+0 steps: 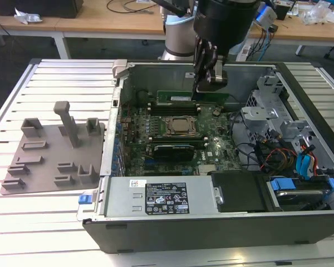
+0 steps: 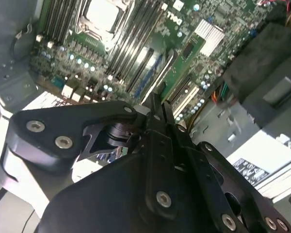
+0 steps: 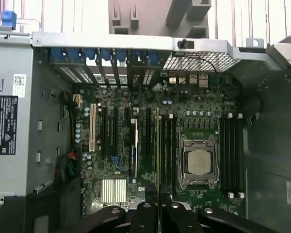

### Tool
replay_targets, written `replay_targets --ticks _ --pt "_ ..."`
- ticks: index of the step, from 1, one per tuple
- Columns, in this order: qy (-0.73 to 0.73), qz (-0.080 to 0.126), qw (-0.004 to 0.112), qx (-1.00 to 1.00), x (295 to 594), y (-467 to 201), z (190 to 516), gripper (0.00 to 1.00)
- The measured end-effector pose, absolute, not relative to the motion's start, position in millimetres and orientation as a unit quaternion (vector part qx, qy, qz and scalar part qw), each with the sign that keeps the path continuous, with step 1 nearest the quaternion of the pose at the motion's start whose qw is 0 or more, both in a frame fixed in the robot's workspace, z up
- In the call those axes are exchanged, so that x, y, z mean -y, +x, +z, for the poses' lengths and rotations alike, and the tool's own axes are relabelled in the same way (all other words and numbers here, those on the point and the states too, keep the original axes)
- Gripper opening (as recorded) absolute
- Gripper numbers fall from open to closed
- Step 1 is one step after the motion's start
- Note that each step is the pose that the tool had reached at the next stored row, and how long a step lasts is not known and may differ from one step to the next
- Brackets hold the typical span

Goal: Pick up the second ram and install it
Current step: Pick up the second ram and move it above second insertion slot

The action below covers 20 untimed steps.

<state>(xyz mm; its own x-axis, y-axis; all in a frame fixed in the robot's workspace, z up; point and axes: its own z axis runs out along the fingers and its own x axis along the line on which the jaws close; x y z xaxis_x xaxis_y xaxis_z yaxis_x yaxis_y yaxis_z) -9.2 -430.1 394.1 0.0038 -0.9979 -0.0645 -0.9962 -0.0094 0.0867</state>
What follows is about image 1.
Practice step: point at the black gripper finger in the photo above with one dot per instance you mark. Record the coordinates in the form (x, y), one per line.
(220, 73)
(201, 61)

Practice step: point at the green RAM stick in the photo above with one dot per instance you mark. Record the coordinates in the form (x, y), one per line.
(175, 97)

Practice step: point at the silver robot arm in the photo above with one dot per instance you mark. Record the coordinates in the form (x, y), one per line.
(178, 33)

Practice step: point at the black RAM slot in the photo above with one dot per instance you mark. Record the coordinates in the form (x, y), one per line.
(172, 106)
(175, 137)
(172, 113)
(172, 109)
(200, 143)
(175, 141)
(153, 103)

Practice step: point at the round coin battery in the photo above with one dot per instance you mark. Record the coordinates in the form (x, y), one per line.
(217, 112)

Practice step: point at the silver drive cage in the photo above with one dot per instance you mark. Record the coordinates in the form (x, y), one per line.
(256, 114)

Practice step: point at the green motherboard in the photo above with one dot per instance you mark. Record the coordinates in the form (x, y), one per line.
(211, 130)

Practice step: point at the black container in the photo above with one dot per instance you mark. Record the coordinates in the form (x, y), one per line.
(282, 9)

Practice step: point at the silver CPU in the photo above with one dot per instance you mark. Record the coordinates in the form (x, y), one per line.
(179, 124)

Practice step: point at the CPU socket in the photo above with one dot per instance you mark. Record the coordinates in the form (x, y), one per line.
(181, 135)

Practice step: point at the grey corner stop block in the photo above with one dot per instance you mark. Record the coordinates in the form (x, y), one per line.
(119, 66)

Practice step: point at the wooden desk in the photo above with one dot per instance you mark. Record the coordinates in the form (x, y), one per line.
(114, 22)
(309, 33)
(5, 23)

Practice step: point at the black graphics card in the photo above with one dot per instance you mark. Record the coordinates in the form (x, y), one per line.
(174, 151)

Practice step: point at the clear plastic bags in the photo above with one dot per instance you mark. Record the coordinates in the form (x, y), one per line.
(320, 11)

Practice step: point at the silver finned heatsink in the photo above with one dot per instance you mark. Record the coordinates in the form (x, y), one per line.
(206, 169)

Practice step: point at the black plastic shroud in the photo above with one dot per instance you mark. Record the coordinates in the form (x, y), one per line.
(239, 192)

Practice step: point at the blue disk carrier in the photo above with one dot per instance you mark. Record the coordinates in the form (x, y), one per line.
(281, 185)

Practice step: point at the silver hard disk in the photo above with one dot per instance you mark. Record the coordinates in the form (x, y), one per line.
(300, 194)

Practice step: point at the grey power supply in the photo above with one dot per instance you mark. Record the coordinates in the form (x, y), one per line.
(122, 194)

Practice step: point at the black box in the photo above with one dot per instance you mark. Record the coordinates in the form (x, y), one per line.
(44, 8)

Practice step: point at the black and silver PC case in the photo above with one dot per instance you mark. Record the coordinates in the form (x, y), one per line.
(183, 239)

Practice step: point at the crumpled white bag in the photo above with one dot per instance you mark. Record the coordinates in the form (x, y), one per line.
(28, 18)

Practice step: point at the blue clamp block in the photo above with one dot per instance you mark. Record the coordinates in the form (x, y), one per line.
(84, 199)

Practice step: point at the grey parts rack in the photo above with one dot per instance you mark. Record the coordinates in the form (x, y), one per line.
(44, 167)

